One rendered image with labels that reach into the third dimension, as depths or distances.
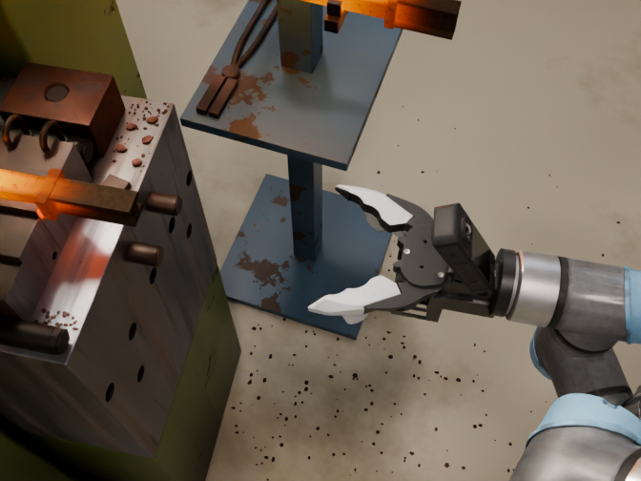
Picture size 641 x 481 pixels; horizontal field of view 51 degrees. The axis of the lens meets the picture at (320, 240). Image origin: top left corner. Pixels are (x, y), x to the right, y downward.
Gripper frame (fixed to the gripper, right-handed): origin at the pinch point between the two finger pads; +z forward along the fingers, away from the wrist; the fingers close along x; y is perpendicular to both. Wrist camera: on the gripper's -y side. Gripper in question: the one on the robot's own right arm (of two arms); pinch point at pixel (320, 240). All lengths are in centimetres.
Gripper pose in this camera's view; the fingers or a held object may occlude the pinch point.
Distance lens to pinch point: 71.1
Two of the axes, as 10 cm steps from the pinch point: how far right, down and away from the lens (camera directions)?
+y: 0.0, 5.1, 8.6
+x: 2.0, -8.5, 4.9
